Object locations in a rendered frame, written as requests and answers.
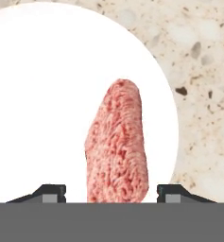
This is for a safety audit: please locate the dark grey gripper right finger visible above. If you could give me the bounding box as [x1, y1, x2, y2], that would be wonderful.
[156, 183, 217, 204]

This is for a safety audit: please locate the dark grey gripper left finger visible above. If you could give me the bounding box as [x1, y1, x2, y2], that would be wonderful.
[5, 183, 67, 204]

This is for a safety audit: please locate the raw red steak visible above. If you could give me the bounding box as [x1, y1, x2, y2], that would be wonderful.
[84, 78, 149, 204]

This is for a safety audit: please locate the white round plate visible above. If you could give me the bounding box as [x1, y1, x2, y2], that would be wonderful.
[0, 2, 180, 204]

